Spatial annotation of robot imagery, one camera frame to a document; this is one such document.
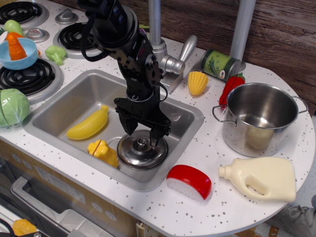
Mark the black burner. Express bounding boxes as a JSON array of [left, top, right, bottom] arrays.
[[0, 59, 64, 105], [53, 23, 106, 59], [0, 1, 49, 31]]

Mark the yellow toy bell pepper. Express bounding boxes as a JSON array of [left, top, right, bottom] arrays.
[[87, 140, 119, 168]]

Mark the grey shoe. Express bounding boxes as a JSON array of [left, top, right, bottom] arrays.
[[266, 204, 316, 237]]

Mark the red white toy cheese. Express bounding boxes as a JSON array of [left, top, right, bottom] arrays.
[[166, 165, 212, 202]]

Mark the silver right post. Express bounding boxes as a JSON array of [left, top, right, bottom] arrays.
[[230, 0, 256, 72]]

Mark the black burner back left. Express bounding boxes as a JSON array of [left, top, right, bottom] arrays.
[[0, 1, 49, 31]]

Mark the green toy pear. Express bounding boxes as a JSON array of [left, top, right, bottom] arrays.
[[4, 20, 23, 36]]

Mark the green toy can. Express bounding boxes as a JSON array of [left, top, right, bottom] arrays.
[[200, 49, 241, 81]]

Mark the yellow toy corn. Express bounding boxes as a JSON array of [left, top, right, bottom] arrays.
[[188, 71, 208, 96]]

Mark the orange toy carrot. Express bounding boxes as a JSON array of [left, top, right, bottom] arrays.
[[6, 33, 37, 61]]

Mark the yellow toy banana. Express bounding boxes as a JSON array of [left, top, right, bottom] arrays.
[[66, 105, 109, 140]]

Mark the green toy broccoli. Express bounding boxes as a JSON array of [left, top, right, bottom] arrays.
[[45, 45, 67, 66]]

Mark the steel pot lid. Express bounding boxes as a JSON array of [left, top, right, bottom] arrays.
[[118, 130, 168, 170]]

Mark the red toy chili pepper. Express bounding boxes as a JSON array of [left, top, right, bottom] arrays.
[[219, 73, 245, 109]]

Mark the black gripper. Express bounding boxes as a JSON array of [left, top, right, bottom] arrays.
[[114, 95, 171, 146]]

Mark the blue toy bowl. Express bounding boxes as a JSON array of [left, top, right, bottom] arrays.
[[0, 38, 39, 70]]

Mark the silver stove knob lower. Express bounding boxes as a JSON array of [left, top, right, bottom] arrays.
[[24, 28, 50, 43]]

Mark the green toy cabbage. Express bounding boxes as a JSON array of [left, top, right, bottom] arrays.
[[0, 88, 30, 127]]

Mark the silver toy sink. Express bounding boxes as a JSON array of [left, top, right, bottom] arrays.
[[23, 70, 204, 191]]

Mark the silver toy faucet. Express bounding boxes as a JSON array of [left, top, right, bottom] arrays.
[[148, 0, 198, 93]]

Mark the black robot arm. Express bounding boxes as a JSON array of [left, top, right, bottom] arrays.
[[77, 0, 171, 146]]

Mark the cream toy detergent bottle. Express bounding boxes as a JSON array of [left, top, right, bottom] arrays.
[[218, 157, 296, 202]]

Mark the purple white toy onion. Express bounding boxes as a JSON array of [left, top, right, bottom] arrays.
[[139, 24, 150, 36]]

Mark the stainless steel pot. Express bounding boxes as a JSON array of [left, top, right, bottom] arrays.
[[212, 83, 308, 158]]

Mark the yellow toy below counter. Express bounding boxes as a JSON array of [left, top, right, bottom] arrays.
[[12, 219, 37, 237]]

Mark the black burner front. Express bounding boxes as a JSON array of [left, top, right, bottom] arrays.
[[0, 59, 64, 105]]

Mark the silver stove knob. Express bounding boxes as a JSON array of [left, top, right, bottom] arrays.
[[55, 8, 79, 25], [24, 28, 50, 43]]

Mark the silver stove knob upper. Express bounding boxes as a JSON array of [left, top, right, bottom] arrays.
[[55, 8, 79, 25]]

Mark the black burner back right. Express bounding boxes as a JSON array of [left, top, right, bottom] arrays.
[[53, 23, 106, 59]]

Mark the silver oven handle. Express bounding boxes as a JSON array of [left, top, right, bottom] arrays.
[[10, 176, 71, 237]]

